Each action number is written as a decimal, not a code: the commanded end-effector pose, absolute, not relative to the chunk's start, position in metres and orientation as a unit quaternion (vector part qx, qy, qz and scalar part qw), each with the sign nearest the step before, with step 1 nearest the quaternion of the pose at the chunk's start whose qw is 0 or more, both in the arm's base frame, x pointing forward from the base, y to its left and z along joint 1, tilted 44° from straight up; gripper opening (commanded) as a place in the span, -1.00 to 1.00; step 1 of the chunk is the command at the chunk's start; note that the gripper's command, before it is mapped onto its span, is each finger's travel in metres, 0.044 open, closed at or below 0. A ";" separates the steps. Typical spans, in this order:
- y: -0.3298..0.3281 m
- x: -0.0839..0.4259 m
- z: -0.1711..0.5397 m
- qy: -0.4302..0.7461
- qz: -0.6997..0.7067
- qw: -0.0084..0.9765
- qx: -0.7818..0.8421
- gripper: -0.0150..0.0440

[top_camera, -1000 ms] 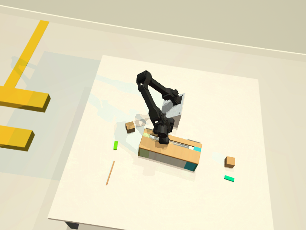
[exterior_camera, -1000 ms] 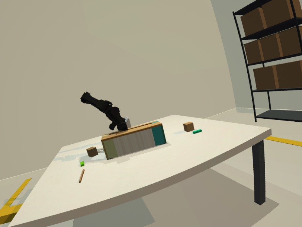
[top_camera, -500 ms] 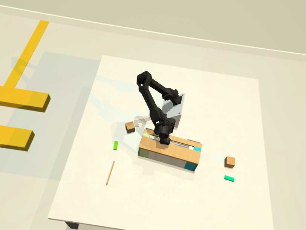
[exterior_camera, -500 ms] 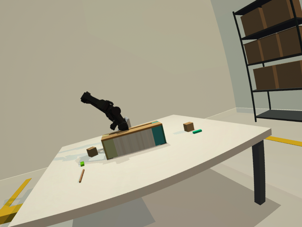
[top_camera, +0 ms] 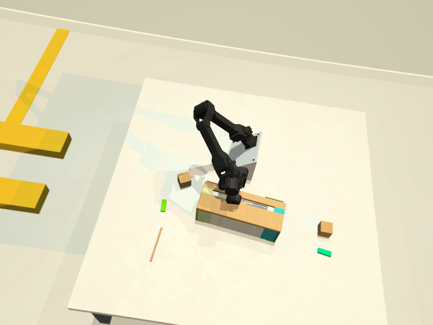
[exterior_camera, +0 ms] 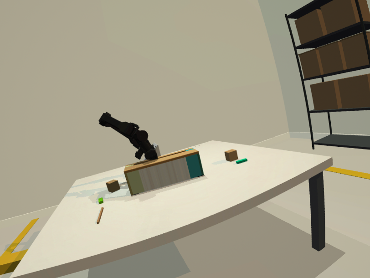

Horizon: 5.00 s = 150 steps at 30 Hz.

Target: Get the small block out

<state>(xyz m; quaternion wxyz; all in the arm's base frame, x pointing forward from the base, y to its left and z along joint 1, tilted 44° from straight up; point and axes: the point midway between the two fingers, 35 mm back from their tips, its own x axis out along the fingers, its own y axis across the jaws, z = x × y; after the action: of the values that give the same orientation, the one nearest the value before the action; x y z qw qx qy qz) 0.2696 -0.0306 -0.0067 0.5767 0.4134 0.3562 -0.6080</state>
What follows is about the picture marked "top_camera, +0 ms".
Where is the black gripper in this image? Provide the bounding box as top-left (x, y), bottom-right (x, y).
top-left (226, 167), bottom-right (248, 205)

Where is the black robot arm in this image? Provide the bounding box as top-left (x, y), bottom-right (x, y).
top-left (193, 100), bottom-right (258, 196)

